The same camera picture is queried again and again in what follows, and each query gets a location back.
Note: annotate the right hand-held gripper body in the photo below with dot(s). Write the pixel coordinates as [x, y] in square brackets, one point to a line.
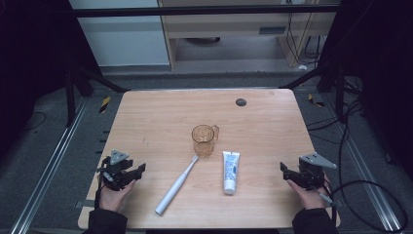
[311, 174]

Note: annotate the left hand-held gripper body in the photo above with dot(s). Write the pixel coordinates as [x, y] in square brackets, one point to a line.
[114, 172]

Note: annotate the white electric toothbrush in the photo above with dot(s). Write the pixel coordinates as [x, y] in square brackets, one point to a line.
[175, 187]

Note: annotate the white toothpaste tube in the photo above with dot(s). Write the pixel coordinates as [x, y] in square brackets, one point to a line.
[230, 172]

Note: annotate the transparent amber cup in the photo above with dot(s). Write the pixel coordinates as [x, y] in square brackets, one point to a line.
[204, 143]

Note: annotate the person's right hand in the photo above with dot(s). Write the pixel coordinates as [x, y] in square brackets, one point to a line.
[311, 199]

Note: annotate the person's left hand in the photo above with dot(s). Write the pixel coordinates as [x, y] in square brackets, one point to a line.
[112, 200]

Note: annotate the yellow black striped tape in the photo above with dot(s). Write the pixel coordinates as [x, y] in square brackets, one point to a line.
[315, 101]
[104, 104]

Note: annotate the dark round table grommet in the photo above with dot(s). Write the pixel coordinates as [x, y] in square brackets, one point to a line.
[241, 102]

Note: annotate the black metal stand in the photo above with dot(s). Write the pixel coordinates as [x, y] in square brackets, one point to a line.
[70, 97]
[340, 94]

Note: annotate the small white round object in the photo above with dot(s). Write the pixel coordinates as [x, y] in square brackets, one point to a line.
[302, 67]

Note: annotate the white cabinet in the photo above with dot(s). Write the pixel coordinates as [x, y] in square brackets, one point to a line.
[123, 39]

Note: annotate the light wooden desk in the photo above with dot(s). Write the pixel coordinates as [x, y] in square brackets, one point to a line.
[227, 26]

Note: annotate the black horizontal bar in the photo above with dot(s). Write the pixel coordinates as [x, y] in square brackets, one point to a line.
[195, 10]

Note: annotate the aluminium floor rail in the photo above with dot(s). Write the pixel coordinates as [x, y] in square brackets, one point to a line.
[363, 165]
[48, 165]

